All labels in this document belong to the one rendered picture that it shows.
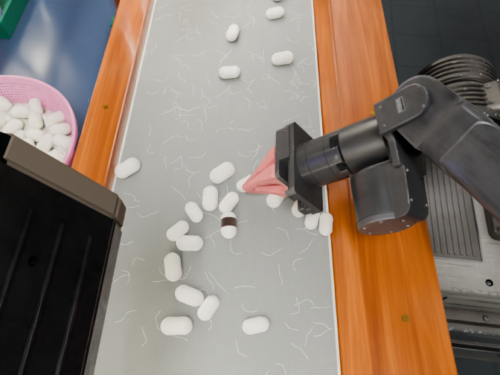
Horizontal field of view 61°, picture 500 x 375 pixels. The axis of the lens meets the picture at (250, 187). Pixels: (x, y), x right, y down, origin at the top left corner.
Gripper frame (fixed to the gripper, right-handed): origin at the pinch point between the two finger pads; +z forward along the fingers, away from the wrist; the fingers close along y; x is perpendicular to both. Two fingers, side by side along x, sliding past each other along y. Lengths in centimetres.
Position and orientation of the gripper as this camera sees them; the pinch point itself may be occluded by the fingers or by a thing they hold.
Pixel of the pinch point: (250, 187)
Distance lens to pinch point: 57.3
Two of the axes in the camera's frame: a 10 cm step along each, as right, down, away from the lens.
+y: -0.4, 8.6, -5.0
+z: -7.8, 2.8, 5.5
